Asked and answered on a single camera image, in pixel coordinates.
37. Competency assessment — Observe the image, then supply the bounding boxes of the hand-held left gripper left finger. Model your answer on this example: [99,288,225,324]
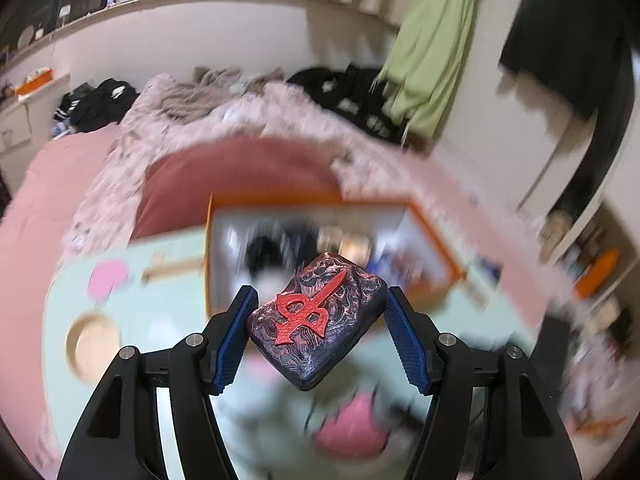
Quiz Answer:
[57,285,258,480]

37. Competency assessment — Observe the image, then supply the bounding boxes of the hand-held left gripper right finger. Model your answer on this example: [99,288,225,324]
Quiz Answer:
[385,285,583,480]

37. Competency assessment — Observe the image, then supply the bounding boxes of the orange cardboard box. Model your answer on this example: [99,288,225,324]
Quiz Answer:
[205,192,463,318]

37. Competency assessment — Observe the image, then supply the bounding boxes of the dark marbled box red emblem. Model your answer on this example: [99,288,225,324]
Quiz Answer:
[246,254,388,392]

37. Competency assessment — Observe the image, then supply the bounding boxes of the mint green cartoon desktop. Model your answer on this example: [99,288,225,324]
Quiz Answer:
[42,240,551,480]

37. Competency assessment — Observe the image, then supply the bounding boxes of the dark red pillow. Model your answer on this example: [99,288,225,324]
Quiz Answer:
[132,137,346,241]

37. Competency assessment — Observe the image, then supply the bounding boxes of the orange bottle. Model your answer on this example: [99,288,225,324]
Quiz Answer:
[575,249,621,300]

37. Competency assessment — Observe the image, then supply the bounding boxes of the white shelf unit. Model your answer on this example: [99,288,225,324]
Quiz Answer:
[520,200,640,311]

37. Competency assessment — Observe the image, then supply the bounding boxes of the grey-brown knit garment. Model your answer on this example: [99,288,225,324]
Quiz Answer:
[165,66,286,121]

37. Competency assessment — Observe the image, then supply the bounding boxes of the black white-striped clothes pile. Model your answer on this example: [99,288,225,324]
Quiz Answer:
[52,78,141,133]

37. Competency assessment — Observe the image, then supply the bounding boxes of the light green hanging garment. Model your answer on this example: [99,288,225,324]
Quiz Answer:
[377,0,493,141]

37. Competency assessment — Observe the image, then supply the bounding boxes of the white drawer cabinet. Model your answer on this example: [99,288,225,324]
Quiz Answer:
[0,75,71,156]

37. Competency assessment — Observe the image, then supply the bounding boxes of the black hanging garment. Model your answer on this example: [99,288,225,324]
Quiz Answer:
[500,0,631,221]

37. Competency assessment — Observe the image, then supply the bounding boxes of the small orange box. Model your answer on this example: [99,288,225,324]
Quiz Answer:
[15,71,53,97]

